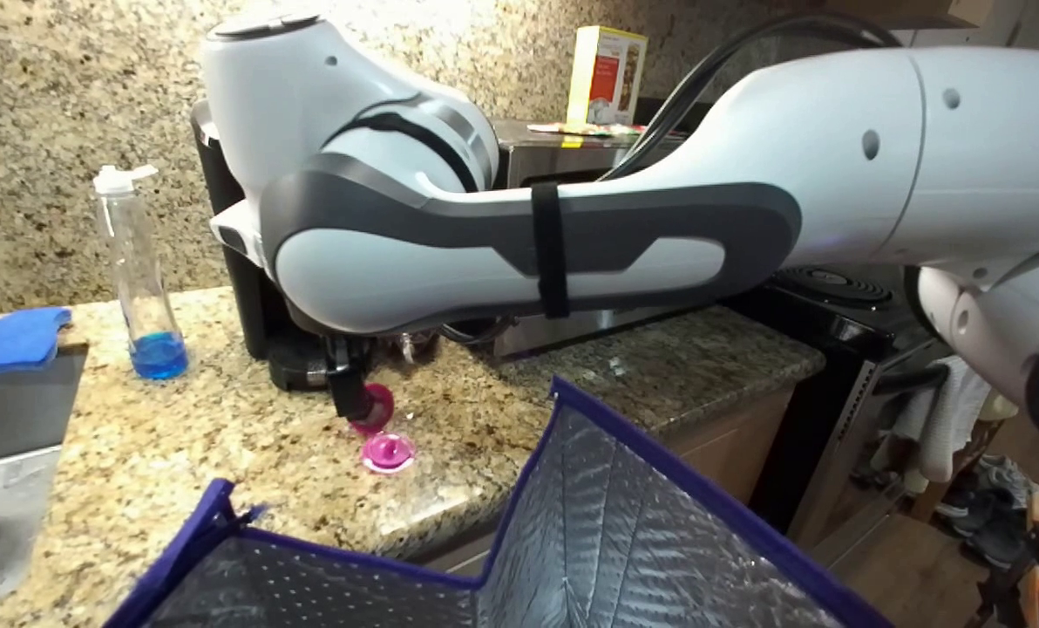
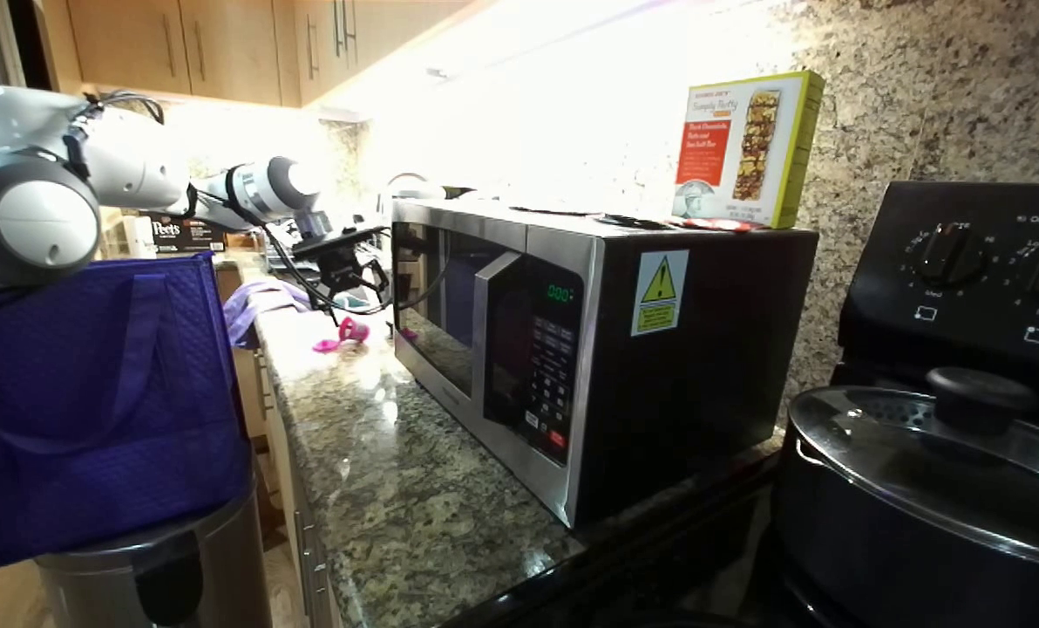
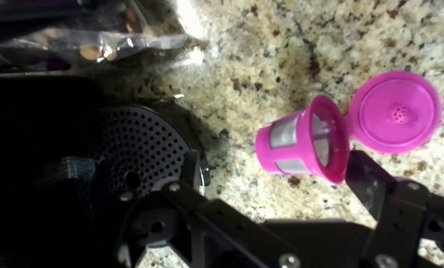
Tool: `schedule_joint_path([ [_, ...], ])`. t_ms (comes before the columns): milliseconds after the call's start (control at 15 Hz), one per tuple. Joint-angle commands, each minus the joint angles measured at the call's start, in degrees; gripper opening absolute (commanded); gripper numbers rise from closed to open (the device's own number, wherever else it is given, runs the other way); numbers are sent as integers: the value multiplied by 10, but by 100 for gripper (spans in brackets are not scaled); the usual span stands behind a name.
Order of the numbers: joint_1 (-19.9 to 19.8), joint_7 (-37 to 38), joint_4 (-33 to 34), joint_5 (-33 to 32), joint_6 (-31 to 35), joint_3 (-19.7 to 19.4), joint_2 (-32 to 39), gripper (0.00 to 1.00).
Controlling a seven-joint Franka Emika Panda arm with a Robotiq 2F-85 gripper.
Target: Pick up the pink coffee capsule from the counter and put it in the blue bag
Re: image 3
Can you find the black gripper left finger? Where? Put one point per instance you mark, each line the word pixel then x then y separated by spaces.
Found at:
pixel 191 171

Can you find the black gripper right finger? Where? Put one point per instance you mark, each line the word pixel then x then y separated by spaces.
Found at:
pixel 368 180

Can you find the clear snack bag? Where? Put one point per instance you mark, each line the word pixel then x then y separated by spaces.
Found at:
pixel 97 42

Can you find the pink reusable coffee capsule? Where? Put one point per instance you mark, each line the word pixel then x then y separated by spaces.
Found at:
pixel 395 112

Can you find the black coffee maker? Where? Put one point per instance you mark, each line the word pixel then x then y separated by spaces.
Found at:
pixel 138 143

